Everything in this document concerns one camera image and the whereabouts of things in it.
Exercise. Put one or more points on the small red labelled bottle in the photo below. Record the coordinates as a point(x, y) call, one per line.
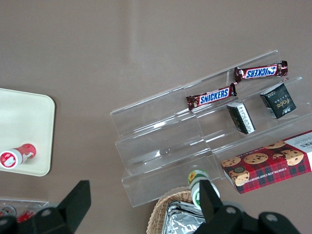
point(28, 213)

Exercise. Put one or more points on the black Face carton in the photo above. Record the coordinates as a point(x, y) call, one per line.
point(280, 102)

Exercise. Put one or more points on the woven wicker basket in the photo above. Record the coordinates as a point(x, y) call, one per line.
point(158, 209)

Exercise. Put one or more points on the red tartan cookie box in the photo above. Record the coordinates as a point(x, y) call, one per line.
point(268, 168)

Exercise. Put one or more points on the foil wrapped sandwich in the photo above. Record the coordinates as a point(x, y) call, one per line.
point(180, 221)

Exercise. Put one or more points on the green bottle with flower cap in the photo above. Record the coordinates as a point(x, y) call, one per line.
point(195, 181)

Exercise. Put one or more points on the red bottle with white cap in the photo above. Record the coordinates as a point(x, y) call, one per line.
point(20, 153)

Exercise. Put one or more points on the clear acrylic storage box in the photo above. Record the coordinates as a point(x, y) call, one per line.
point(24, 202)

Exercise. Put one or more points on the cream rectangular tray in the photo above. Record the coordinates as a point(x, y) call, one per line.
point(24, 126)

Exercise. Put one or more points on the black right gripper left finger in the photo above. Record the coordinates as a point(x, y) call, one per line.
point(76, 202)

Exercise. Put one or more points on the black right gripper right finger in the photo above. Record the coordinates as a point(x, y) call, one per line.
point(206, 200)

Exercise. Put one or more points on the Snickers chocolate bar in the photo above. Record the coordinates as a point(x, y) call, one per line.
point(211, 96)
point(260, 71)

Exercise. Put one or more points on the small black and white box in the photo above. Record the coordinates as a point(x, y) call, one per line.
point(241, 117)

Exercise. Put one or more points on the clear acrylic stepped shelf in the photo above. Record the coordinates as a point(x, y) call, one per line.
point(263, 131)
point(158, 146)

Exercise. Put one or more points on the small bottle with white lid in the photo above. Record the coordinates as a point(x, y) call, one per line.
point(6, 210)

